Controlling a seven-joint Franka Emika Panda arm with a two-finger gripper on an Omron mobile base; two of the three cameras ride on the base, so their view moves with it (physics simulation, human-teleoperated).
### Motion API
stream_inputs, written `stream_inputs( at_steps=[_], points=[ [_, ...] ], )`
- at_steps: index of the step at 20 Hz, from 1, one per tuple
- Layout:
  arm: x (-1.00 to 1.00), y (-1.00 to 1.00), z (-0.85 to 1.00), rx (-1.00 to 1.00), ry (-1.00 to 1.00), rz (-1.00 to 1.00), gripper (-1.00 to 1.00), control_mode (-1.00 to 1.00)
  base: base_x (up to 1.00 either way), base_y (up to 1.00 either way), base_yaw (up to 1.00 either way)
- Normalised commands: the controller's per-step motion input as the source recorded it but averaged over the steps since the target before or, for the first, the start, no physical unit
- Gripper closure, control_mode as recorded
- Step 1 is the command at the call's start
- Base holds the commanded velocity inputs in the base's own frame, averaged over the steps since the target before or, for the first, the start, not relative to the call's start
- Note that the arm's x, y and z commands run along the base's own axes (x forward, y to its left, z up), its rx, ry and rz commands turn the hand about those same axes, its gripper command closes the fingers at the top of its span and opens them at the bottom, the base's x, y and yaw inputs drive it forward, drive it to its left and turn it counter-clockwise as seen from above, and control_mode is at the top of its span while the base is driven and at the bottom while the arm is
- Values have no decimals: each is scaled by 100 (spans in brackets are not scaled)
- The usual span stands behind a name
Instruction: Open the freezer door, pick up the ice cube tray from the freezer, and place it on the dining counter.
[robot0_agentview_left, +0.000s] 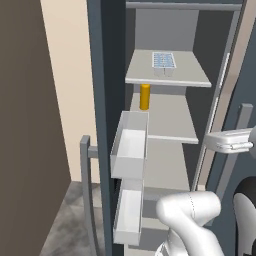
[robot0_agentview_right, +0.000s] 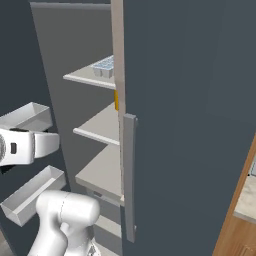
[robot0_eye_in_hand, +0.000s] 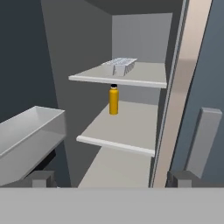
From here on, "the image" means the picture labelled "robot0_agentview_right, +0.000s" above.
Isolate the pale stone counter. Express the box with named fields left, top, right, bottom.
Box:
left=232, top=162, right=256, bottom=225

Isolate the grey fridge door handle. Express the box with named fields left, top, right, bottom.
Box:
left=122, top=113, right=139, bottom=244

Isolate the white door bin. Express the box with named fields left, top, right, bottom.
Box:
left=0, top=101, right=54, bottom=133
left=0, top=164, right=67, bottom=228

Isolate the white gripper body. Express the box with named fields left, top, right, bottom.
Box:
left=32, top=130, right=61, bottom=160

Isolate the white freezer drawer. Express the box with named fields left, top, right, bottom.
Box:
left=90, top=214, right=123, bottom=256

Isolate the white freezer shelf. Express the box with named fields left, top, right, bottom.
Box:
left=72, top=102, right=121, bottom=147
left=62, top=62, right=117, bottom=91
left=74, top=144, right=125, bottom=207

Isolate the wooden cabinet panel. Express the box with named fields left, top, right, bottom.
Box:
left=212, top=132, right=256, bottom=256

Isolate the dark grey freezer door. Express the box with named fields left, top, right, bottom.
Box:
left=0, top=0, right=72, bottom=256

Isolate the grey freezer cabinet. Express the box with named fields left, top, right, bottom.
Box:
left=29, top=1, right=123, bottom=256

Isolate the dark grey fridge door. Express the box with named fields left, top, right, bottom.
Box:
left=110, top=0, right=256, bottom=256

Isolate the pale blue ice cube tray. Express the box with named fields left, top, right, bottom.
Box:
left=92, top=54, right=115, bottom=80

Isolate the yellow box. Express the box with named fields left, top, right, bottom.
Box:
left=113, top=89, right=120, bottom=112

